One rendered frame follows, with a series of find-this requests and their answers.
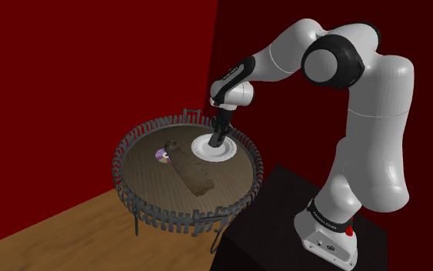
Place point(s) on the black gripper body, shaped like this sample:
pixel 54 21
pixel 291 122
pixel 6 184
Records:
pixel 221 125

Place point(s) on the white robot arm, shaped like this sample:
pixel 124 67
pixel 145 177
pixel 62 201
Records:
pixel 373 150

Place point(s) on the white round plate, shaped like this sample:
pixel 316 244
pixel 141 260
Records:
pixel 201 152

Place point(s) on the long brown bread loaf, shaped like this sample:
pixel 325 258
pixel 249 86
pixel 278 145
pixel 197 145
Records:
pixel 190 169

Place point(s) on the shiny compact disc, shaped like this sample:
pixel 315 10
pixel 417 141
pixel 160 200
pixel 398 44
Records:
pixel 161 156

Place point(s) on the round table with metal rim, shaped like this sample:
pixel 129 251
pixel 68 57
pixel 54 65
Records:
pixel 156 187

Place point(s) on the dark robot stand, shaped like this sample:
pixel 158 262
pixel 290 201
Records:
pixel 272 232

